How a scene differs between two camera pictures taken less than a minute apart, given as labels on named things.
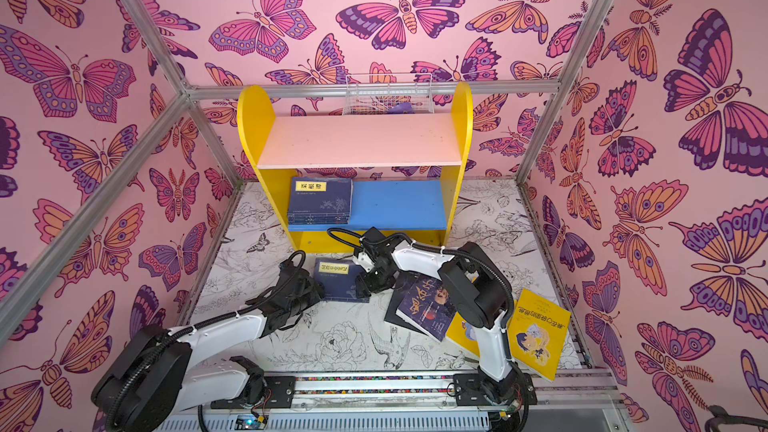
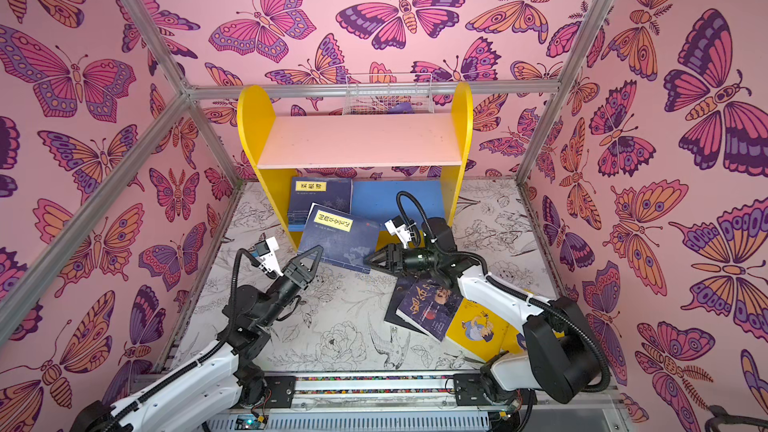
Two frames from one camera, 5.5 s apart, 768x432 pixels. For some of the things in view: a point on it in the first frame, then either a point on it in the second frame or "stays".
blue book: (338, 278) to (347, 240)
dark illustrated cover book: (425, 304) stays
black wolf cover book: (403, 281) stays
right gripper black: (372, 276) to (398, 258)
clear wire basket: (388, 94) stays
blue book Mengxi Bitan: (318, 214) to (296, 221)
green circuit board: (250, 422) stays
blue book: (320, 195) stays
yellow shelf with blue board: (350, 175) stays
